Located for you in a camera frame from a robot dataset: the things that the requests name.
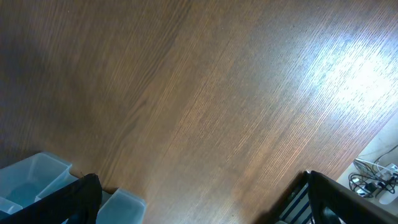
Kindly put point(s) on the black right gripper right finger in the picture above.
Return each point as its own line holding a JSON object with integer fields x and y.
{"x": 333, "y": 203}

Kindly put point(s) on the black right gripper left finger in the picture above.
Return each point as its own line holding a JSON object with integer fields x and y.
{"x": 78, "y": 202}

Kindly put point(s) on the clear plastic storage bin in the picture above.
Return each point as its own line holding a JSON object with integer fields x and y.
{"x": 42, "y": 174}

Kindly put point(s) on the white power strip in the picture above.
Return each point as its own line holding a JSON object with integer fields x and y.
{"x": 374, "y": 181}

